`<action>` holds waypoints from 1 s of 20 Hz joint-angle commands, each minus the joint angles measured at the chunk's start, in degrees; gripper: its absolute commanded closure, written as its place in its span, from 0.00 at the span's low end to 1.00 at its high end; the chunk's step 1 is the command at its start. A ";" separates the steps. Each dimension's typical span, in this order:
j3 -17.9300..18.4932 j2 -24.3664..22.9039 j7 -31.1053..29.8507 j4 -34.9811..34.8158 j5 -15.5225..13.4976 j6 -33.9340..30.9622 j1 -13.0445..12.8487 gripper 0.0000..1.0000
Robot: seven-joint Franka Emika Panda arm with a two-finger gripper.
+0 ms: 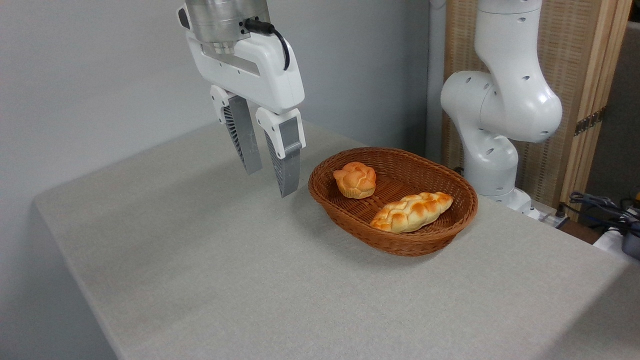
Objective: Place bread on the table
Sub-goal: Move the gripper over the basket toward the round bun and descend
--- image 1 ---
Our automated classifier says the round knotted bread roll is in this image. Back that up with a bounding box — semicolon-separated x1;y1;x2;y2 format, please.
333;161;377;200

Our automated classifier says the bundle of dark cables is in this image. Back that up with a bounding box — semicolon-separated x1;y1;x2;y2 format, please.
567;191;640;237

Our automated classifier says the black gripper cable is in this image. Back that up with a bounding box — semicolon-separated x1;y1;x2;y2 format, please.
243;18;291;71

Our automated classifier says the brass screen hinge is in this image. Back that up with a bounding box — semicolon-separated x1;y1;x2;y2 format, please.
574;107;607;137

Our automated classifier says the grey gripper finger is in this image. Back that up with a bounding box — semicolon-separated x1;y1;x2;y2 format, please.
209;84;264;175
255;107;306;199

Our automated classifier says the brown oval wicker basket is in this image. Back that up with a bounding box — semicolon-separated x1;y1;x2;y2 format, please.
308;146;479;258

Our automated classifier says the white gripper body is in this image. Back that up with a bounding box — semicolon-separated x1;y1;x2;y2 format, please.
185;30;306;115

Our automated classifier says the wooden woven folding screen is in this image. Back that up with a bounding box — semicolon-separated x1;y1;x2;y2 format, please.
442;0;634;209

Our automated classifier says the long braided bread loaf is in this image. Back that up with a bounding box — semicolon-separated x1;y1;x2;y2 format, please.
370;191;455;235

